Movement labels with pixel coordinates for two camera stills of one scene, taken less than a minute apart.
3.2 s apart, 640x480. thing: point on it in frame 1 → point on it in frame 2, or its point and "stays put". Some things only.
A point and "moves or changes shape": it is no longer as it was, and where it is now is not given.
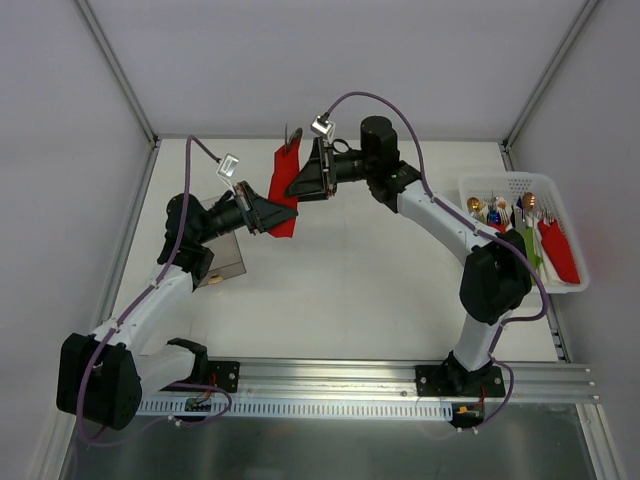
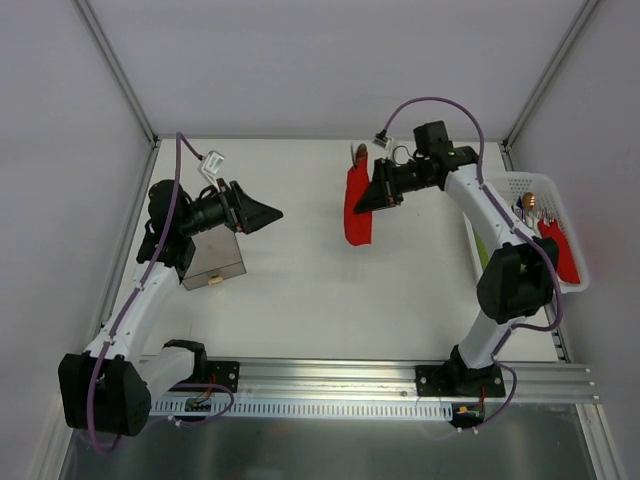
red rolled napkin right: [558, 251] stays put
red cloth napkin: [286, 167] → [358, 226]
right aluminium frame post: [589, 6] stays put
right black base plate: [444, 380] stays put
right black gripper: [325, 168] → [388, 181]
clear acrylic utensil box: [227, 261] stays put
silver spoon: [294, 139] moves or changes shape
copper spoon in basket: [528, 201] stays put
